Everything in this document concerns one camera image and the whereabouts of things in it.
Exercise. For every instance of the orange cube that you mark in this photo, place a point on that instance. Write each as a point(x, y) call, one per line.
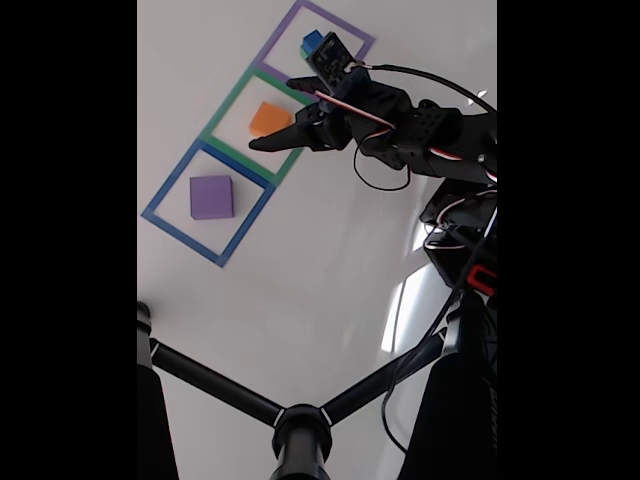
point(267, 120)

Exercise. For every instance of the green cube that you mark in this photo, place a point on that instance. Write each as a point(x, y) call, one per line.
point(303, 51)

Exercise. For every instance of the small blue cube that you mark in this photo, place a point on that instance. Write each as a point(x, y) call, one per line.
point(311, 40)

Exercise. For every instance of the large purple cube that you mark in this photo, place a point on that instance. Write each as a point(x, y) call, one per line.
point(212, 197)

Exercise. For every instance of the purple tape square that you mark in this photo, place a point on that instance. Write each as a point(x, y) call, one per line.
point(346, 30)

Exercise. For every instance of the green tape square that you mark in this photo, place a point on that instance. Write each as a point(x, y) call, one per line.
point(233, 100)

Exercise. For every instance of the blue tape square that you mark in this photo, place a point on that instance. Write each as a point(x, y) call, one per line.
point(185, 238)

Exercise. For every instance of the red clamp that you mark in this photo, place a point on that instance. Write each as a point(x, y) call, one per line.
point(482, 280)

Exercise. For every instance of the black tripod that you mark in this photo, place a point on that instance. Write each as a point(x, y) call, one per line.
point(300, 430)

